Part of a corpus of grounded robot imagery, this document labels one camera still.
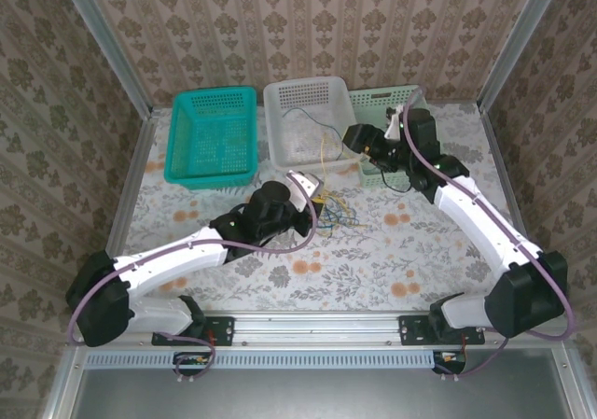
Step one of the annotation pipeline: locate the grey slotted cable duct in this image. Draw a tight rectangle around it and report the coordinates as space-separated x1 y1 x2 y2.
85 349 439 370

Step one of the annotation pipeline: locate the floral patterned table cover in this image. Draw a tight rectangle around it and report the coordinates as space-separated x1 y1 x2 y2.
100 101 545 313

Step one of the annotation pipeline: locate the aluminium side rail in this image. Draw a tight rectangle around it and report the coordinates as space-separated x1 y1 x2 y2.
104 108 162 261
479 105 537 257

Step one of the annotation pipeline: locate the black right camera cable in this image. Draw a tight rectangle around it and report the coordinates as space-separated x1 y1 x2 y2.
380 166 414 194

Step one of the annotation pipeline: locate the teal plastic basket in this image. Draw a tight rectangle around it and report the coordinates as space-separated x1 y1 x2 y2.
163 86 259 190

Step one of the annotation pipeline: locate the aluminium frame post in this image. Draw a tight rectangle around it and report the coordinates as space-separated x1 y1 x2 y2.
51 0 156 119
476 0 574 115

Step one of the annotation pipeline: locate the grey metal panel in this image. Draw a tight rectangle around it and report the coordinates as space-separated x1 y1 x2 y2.
44 346 591 419

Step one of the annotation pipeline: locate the aluminium cross rail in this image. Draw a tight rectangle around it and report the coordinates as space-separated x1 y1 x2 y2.
68 310 579 351

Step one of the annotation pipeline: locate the mint green plastic basket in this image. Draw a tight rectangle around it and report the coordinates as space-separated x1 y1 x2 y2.
348 85 444 190

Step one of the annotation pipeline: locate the thin dark green cable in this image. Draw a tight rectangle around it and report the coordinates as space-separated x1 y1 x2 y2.
282 105 346 135
316 199 355 241

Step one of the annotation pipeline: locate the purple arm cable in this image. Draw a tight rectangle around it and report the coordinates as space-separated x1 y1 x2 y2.
67 170 323 383
403 87 577 383

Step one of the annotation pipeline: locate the white plastic basket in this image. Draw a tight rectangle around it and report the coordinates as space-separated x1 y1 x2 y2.
262 76 366 178

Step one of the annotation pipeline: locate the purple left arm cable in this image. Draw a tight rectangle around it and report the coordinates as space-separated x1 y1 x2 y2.
67 170 323 383

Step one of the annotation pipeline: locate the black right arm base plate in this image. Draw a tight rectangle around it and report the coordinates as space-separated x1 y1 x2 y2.
398 314 486 347

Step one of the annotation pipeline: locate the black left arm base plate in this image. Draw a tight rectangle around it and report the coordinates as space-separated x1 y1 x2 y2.
151 314 236 348

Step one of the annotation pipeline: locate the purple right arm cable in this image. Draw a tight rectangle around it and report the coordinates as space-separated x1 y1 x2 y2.
403 87 577 383

